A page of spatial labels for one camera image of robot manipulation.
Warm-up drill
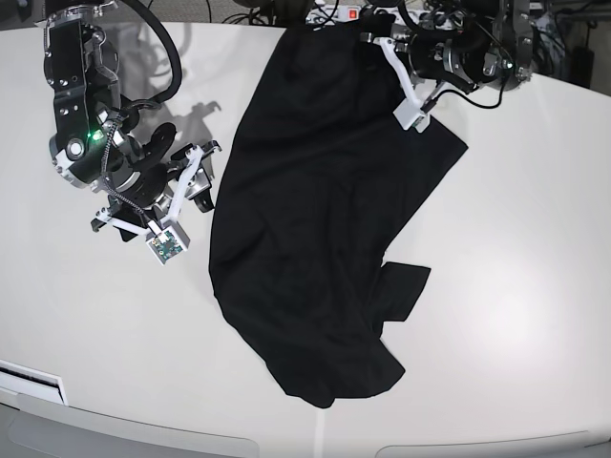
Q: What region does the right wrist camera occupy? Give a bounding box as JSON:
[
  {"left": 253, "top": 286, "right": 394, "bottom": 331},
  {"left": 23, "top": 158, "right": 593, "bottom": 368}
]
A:
[{"left": 146, "top": 221, "right": 190, "bottom": 265}]

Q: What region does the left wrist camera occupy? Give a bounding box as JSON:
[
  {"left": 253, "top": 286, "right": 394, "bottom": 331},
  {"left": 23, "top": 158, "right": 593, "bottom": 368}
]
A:
[{"left": 393, "top": 98, "right": 431, "bottom": 134}]

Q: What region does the black t-shirt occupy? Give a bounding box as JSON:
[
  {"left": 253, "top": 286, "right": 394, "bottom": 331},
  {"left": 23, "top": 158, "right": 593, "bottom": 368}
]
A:
[{"left": 209, "top": 16, "right": 468, "bottom": 408}]

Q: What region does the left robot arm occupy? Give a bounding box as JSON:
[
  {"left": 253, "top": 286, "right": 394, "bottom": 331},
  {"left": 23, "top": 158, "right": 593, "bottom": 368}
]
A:
[{"left": 393, "top": 1, "right": 535, "bottom": 94}]

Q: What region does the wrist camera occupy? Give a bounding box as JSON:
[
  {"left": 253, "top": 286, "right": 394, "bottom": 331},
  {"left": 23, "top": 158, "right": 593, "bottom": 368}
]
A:
[
  {"left": 393, "top": 98, "right": 431, "bottom": 134},
  {"left": 146, "top": 221, "right": 190, "bottom": 265}
]

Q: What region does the black floor box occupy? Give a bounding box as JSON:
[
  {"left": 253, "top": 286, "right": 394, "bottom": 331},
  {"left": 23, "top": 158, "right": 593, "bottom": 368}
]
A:
[{"left": 568, "top": 46, "right": 595, "bottom": 89}]

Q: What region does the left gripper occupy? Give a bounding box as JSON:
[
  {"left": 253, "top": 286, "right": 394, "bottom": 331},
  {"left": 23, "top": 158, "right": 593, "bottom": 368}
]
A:
[{"left": 392, "top": 32, "right": 477, "bottom": 91}]

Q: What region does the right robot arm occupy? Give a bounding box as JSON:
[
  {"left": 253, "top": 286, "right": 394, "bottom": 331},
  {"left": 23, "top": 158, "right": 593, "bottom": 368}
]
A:
[{"left": 39, "top": 1, "right": 220, "bottom": 241}]

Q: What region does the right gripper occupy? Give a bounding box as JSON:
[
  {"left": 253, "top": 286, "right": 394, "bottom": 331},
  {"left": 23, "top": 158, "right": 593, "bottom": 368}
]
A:
[{"left": 112, "top": 142, "right": 215, "bottom": 242}]

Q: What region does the white power strip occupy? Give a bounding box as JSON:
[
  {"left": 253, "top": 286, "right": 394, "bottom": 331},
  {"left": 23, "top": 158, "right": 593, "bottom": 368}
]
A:
[{"left": 305, "top": 3, "right": 364, "bottom": 25}]

